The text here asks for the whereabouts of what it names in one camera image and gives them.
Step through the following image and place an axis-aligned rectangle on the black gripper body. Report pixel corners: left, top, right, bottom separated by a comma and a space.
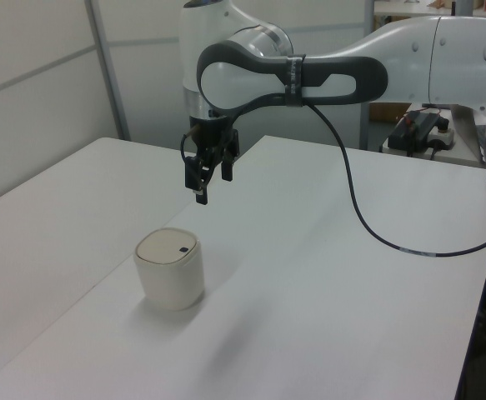
188, 115, 241, 164

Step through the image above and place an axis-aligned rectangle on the white background desk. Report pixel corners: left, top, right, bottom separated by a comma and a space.
372, 0, 486, 20

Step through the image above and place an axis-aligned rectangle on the long black hanging cable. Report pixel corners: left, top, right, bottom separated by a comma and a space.
303, 102, 486, 258

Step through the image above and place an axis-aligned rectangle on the grey partition post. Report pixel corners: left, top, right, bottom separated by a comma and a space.
87, 0, 132, 142

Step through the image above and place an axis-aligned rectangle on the beige swing lid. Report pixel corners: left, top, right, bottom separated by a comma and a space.
137, 229, 198, 265

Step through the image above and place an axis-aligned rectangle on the small white trash can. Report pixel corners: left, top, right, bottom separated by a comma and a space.
133, 227, 207, 312

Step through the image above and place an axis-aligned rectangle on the black velcro strap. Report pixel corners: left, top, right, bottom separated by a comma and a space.
283, 53, 307, 108

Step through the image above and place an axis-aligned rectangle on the brown cardboard box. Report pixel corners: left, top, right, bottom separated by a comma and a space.
368, 102, 411, 123

